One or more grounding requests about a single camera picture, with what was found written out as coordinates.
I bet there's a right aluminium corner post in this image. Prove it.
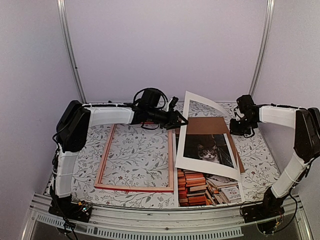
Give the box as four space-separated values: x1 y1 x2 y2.
248 0 275 97

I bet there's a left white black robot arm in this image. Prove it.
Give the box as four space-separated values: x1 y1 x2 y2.
50 87 189 217

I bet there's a left aluminium corner post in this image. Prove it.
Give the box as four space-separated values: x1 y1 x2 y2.
56 0 87 103

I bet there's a brown cardboard backing board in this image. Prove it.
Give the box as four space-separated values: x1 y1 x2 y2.
174 115 246 174

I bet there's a floral patterned table cover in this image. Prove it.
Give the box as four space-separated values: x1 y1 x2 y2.
43 100 286 210

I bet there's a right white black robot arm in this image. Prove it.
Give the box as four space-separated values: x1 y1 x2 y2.
229 94 320 218

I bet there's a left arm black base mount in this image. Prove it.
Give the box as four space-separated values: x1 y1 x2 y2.
48 191 92 223

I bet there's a cat photo print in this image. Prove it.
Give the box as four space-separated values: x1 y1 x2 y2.
174 132 246 208

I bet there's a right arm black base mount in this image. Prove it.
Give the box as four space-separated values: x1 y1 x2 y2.
240 188 288 223

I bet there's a red wooden picture frame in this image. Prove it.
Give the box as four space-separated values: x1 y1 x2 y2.
94 124 174 193

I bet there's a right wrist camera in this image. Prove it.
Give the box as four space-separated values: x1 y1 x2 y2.
233 106 244 121

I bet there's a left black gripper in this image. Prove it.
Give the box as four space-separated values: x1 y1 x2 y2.
148 107 189 131

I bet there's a white mat board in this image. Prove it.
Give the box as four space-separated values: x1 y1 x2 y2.
174 90 242 181

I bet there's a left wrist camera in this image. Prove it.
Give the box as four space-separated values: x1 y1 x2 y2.
164 96 179 112

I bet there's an aluminium corner post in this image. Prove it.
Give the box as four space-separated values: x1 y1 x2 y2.
248 0 275 97
56 0 87 103

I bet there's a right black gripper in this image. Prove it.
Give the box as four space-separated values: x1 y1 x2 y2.
229 116 257 136

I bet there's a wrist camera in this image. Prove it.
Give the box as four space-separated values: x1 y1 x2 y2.
233 106 244 121
164 96 179 112

